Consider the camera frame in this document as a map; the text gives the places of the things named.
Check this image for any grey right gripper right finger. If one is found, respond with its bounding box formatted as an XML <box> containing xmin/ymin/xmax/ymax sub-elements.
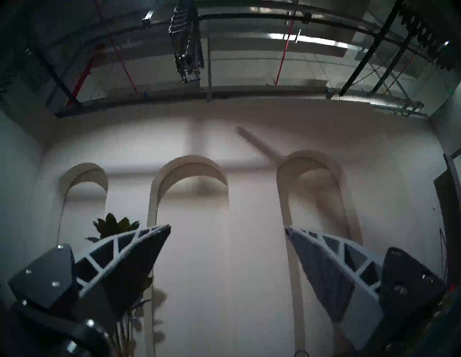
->
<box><xmin>285</xmin><ymin>227</ymin><xmax>447</xmax><ymax>351</ymax></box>

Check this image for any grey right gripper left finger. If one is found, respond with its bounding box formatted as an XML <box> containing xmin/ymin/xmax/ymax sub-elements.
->
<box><xmin>8</xmin><ymin>225</ymin><xmax>171</xmax><ymax>321</ymax></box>

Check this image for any tall dark potted plant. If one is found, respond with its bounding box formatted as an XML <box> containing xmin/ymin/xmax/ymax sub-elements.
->
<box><xmin>86</xmin><ymin>213</ymin><xmax>166</xmax><ymax>357</ymax></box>

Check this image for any dark brown door leaf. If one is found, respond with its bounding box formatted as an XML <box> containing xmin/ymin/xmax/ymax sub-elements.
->
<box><xmin>433</xmin><ymin>154</ymin><xmax>461</xmax><ymax>288</ymax></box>

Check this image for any red ceiling pipe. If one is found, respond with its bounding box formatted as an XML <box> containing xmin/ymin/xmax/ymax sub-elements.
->
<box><xmin>275</xmin><ymin>10</ymin><xmax>300</xmax><ymax>86</ymax></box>

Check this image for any black ceiling scissor lift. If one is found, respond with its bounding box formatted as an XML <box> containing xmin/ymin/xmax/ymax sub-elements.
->
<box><xmin>400</xmin><ymin>0</ymin><xmax>456</xmax><ymax>69</ymax></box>
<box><xmin>169</xmin><ymin>0</ymin><xmax>204</xmax><ymax>83</ymax></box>

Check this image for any linear ceiling light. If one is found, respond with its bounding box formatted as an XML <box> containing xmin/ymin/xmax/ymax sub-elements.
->
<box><xmin>268</xmin><ymin>32</ymin><xmax>350</xmax><ymax>47</ymax></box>

